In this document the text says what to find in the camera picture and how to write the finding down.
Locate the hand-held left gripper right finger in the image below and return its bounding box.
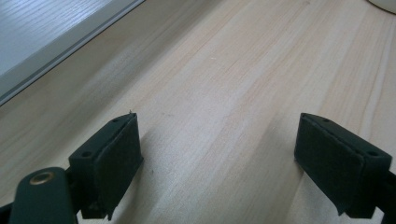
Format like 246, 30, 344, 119
293, 112, 393, 219

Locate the white round object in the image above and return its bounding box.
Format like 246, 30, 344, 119
367, 0, 396, 15

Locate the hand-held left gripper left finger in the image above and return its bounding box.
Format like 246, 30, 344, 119
68, 112, 145, 221

